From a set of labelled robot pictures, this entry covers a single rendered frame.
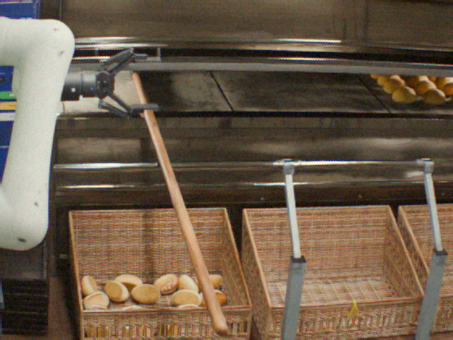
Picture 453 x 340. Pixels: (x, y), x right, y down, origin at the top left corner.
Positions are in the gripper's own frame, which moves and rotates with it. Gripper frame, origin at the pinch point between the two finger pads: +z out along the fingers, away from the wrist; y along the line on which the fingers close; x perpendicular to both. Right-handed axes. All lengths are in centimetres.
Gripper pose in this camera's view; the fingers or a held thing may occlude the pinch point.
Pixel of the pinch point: (154, 83)
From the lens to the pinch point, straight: 286.9
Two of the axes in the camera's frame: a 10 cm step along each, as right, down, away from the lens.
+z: 9.8, -0.1, 1.9
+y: -0.7, 9.1, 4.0
